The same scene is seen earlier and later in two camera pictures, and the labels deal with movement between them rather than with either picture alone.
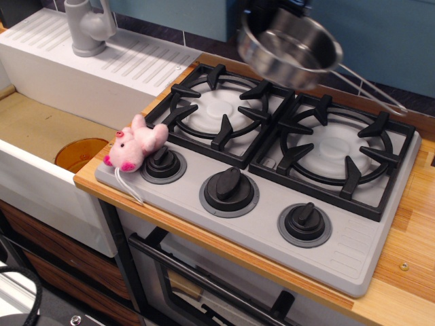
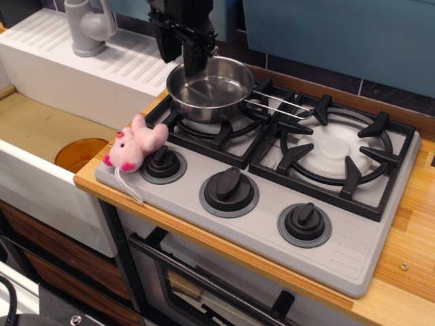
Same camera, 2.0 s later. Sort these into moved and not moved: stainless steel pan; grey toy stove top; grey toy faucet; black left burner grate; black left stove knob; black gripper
Moved: black gripper; stainless steel pan
Not moved: black left burner grate; grey toy faucet; grey toy stove top; black left stove knob
